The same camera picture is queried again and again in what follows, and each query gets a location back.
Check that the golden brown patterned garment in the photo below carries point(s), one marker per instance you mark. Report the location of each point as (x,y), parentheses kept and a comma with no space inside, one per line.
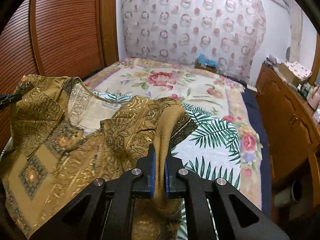
(63,136)

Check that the wooden louvered wardrobe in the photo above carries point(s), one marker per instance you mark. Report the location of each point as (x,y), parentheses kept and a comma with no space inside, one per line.
(58,38)

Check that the cardboard box with cloth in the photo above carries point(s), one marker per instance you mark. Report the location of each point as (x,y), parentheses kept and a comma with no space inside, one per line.
(294,73)

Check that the floral bed blanket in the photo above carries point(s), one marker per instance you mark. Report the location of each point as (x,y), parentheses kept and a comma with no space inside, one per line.
(214,93)

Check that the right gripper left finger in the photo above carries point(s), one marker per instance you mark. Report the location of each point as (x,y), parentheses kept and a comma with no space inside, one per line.
(103,209)

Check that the palm leaf print sheet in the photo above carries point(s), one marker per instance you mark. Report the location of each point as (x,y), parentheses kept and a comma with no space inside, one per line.
(206,144)

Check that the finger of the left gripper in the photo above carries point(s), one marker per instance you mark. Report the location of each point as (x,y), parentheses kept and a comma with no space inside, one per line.
(7,99)

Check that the pink kettle jug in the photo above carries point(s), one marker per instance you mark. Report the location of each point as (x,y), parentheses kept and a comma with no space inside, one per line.
(314,98)

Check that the blue tissue box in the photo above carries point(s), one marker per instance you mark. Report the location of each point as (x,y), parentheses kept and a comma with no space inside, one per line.
(202,62)

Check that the long wooden sideboard cabinet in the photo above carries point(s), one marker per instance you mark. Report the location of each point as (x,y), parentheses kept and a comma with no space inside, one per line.
(292,134)

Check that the circle pattern sheer curtain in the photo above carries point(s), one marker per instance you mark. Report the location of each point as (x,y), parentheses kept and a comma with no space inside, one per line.
(227,32)

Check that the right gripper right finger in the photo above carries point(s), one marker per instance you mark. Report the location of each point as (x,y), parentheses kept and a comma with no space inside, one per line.
(214,209)

